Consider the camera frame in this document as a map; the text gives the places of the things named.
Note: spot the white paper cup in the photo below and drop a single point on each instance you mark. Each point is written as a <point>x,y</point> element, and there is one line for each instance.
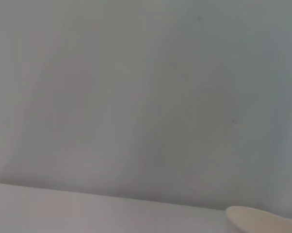
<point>257,219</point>

